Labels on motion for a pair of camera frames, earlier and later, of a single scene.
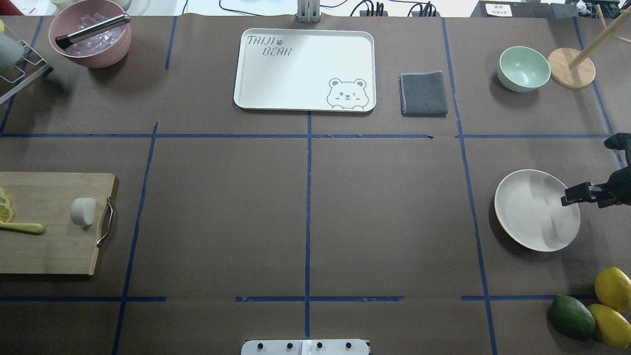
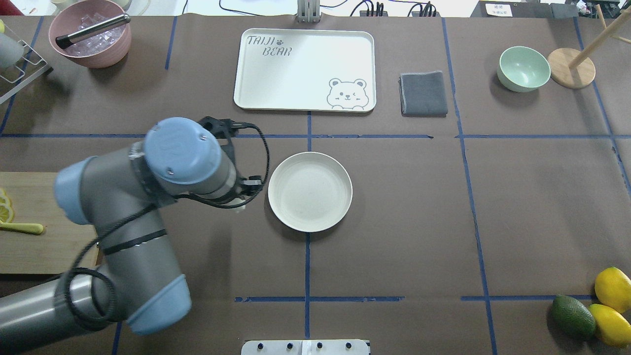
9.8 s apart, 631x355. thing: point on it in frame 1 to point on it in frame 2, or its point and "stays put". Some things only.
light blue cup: x=11 y=51 stays put
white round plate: x=528 y=202 to x=310 y=192
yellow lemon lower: x=613 y=327 stays put
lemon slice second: x=7 y=213 stays put
